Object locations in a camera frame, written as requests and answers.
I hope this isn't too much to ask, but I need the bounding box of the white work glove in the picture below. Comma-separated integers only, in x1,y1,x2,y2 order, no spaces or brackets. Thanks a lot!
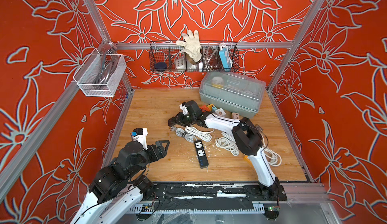
175,30,202,64

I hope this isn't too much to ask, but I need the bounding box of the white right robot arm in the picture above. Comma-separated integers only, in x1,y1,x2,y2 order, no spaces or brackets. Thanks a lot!
168,101,279,188

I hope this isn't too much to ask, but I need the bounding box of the orange-red cube adapter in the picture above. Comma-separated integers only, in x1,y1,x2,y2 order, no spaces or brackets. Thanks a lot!
200,105,211,112

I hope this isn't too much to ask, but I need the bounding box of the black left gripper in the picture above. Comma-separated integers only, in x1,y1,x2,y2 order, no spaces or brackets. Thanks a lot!
127,138,170,179

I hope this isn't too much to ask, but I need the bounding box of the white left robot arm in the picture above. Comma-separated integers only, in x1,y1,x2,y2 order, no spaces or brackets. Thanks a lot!
71,140,170,224

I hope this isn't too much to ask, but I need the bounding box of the grey plastic storage box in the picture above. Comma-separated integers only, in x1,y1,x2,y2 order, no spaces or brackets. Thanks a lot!
199,72,266,118

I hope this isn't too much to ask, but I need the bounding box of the aluminium frame post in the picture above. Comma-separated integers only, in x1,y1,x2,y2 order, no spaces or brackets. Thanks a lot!
83,0,111,42

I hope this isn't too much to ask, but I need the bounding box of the black wire wall basket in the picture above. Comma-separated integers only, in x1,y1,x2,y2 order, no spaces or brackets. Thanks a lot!
149,41,240,73

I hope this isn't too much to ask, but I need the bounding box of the black power strip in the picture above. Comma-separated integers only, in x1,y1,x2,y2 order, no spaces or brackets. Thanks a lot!
194,140,209,169

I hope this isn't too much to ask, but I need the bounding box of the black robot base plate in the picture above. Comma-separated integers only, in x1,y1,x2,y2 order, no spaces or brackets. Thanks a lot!
146,182,288,202

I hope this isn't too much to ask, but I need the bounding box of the white wire wall basket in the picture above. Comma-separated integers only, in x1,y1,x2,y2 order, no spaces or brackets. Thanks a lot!
73,49,126,97

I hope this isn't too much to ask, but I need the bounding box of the white socket in basket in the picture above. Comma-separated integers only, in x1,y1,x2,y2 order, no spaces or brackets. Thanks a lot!
174,56,187,71

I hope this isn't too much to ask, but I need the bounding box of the yellow power strip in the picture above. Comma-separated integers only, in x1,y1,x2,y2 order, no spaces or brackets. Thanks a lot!
207,104,218,113
243,155,252,164

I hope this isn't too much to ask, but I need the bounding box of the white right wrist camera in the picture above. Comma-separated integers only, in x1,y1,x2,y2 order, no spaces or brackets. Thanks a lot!
179,102,189,115

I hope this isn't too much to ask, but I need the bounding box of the dark round item in basket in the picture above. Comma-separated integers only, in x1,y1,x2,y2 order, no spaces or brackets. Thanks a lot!
154,62,167,72

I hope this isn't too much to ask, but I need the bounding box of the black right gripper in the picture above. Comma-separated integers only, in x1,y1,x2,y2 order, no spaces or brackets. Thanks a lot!
169,112,197,128

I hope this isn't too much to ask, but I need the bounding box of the blue power bank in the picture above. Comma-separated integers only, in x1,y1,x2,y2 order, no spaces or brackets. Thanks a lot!
219,43,233,72

